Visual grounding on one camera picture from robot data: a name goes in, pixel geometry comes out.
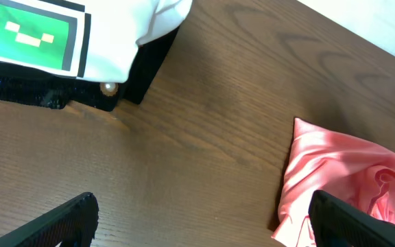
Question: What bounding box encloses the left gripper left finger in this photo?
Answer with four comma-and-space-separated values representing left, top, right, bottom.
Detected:
0, 192, 99, 247

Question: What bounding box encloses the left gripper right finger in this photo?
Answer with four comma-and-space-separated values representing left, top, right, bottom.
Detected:
309, 190, 395, 247

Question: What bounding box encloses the pink t-shirt with brown print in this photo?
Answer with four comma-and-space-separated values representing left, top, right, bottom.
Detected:
272, 118, 395, 246

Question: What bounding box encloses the black folded garment under white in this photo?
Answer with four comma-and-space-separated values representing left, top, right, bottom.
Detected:
0, 29, 178, 112

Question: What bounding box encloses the white t-shirt with pixel camera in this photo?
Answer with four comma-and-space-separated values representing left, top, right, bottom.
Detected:
0, 0, 192, 83

